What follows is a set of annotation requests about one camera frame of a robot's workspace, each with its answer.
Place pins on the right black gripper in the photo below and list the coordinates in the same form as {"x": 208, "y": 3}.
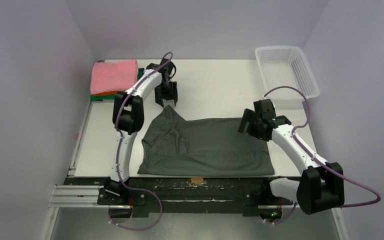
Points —
{"x": 249, "y": 122}

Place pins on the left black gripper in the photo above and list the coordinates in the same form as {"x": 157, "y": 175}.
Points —
{"x": 171, "y": 95}

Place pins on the dark grey t shirt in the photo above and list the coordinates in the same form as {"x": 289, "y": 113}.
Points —
{"x": 209, "y": 147}

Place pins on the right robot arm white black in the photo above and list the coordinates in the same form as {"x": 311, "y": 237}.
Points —
{"x": 320, "y": 186}

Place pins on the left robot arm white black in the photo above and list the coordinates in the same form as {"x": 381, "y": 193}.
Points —
{"x": 129, "y": 117}

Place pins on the orange folded t shirt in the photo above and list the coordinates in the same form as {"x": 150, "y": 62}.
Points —
{"x": 103, "y": 94}

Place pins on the white plastic basket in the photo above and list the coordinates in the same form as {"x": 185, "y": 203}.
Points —
{"x": 286, "y": 66}

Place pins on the green folded t shirt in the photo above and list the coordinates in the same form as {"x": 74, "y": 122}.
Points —
{"x": 112, "y": 97}

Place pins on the pink folded t shirt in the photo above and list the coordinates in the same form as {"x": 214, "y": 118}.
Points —
{"x": 113, "y": 76}

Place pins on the brown tape piece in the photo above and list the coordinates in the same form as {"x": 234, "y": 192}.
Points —
{"x": 197, "y": 181}

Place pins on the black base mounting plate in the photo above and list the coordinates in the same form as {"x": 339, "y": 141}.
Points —
{"x": 270, "y": 213}

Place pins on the aluminium rail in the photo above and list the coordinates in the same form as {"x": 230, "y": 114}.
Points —
{"x": 83, "y": 196}

